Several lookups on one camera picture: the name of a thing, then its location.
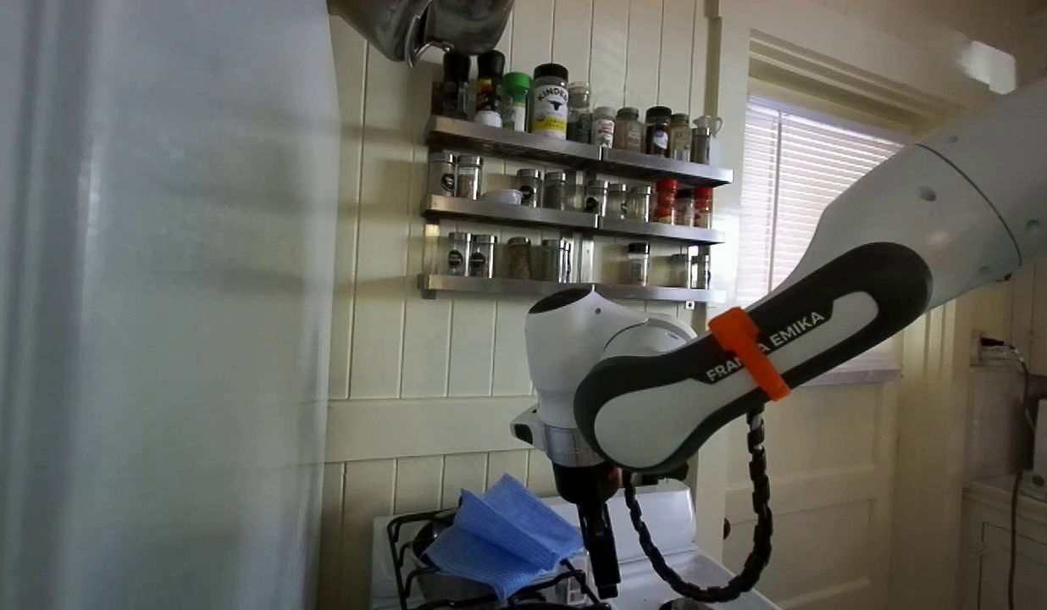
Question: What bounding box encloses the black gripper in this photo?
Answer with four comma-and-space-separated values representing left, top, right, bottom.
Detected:
550, 453, 628, 603

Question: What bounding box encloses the blue striped cloth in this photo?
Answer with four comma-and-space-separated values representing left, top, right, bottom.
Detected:
420, 471, 594, 603

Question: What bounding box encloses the black stove grate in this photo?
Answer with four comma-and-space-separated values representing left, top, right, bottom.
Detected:
384, 505, 611, 610

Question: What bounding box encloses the white stove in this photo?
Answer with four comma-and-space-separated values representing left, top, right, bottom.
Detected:
370, 485, 779, 610

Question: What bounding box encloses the white panelled door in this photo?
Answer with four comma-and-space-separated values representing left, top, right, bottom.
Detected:
700, 376, 903, 610

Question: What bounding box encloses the metal spice shelf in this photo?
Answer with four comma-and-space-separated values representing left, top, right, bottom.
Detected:
413, 272, 719, 307
426, 114, 736, 188
420, 193, 727, 247

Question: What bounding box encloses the red spice jar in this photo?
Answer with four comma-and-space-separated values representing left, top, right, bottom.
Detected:
650, 176, 682, 228
690, 183, 719, 230

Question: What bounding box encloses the black lidded spice jar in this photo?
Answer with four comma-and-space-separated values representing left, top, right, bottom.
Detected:
640, 104, 673, 158

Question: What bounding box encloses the white cabinet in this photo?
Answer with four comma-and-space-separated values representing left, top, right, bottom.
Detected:
958, 476, 1047, 610

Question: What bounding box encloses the large white labelled jar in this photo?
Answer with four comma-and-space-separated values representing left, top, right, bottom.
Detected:
529, 59, 571, 142

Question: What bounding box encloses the green capped spice jar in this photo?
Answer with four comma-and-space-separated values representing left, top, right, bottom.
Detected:
499, 70, 534, 136

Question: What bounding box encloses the black capped spice jar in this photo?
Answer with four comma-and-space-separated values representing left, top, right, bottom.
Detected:
470, 47, 507, 132
431, 47, 474, 123

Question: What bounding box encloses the white refrigerator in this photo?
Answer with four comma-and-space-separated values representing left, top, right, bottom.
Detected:
0, 0, 346, 610

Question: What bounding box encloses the grey bag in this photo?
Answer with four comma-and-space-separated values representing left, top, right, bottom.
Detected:
326, 0, 515, 67

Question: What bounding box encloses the black braided cable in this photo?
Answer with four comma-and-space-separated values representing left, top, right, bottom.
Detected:
621, 405, 779, 606

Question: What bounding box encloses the orange strap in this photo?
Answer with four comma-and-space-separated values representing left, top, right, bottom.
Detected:
703, 306, 797, 402

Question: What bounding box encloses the thin dark cable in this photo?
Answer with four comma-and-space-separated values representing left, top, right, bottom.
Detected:
995, 334, 1034, 610

